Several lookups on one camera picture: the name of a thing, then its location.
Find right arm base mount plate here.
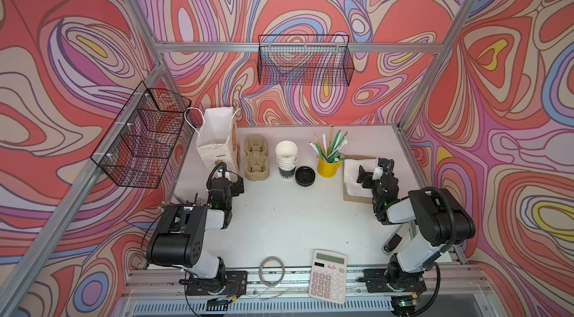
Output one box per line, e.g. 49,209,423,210
357,269,427,294

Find stack of black cup lids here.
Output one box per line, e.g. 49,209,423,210
294,166,316,187

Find stack of paper coffee cups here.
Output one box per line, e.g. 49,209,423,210
275,141,298,179

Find cup of coloured pencils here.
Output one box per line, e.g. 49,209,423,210
161,192,208,210

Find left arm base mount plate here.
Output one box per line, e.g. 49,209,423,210
179,270,248,298

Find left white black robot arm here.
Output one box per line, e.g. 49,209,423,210
145,176,245,295

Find white paper napkins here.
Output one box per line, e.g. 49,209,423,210
343,158,377,199

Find yellow metal bucket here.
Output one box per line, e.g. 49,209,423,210
317,158,342,178

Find brown napkin holder box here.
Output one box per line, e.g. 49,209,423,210
342,156,378,204

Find white desk calculator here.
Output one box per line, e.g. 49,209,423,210
308,250,348,305

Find bundle of wrapped straws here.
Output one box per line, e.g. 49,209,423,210
309,126,348,164

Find black wire basket wall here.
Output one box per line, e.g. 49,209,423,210
91,82,191,189
257,33,355,87

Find silver black stapler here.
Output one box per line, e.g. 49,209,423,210
381,224,413,255

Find white paper takeout bag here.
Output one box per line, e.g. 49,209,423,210
184,107,241,173

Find black wire basket back wall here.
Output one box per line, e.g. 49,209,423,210
257,33,355,87

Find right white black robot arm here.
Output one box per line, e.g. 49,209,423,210
357,158,476,292

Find black wire basket left wall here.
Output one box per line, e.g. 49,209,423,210
91,82,191,189

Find aluminium frame rail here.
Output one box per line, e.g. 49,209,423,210
155,42,445,54

